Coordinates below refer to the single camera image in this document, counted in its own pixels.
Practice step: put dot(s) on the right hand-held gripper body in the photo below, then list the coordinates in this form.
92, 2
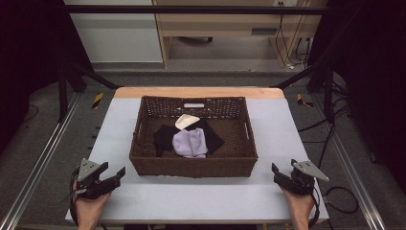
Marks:
303, 182

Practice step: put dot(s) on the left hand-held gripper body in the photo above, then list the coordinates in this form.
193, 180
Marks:
87, 169

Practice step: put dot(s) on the black cloth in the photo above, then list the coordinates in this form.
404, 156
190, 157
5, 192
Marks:
164, 137
212, 137

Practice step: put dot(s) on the brown wicker basket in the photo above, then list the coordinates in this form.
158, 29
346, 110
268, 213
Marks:
191, 167

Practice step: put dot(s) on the lilac cloth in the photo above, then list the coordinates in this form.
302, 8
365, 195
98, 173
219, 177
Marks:
190, 143

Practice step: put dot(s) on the cream cloth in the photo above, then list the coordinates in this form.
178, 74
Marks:
185, 120

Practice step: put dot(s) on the person's right hand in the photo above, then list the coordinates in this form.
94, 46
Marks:
300, 207

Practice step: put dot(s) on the person's left hand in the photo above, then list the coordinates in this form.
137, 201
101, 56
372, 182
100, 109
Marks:
89, 211

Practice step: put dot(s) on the yellow black tape strip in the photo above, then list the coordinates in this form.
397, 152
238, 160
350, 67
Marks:
300, 99
97, 100

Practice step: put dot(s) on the black curtain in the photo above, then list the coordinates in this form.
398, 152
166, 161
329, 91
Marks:
373, 80
28, 57

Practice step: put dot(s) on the white cabinet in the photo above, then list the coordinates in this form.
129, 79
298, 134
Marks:
121, 38

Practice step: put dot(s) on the wooden desk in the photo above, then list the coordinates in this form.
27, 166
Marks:
223, 24

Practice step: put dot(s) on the aluminium rail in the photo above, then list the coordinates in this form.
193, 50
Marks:
41, 156
348, 159

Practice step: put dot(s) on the black metal frame stand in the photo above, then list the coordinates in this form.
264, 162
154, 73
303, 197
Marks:
63, 96
328, 96

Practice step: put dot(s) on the white wall socket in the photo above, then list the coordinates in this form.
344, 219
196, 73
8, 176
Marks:
284, 2

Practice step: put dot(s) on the black horizontal frame bar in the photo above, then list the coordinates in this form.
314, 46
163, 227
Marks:
191, 9

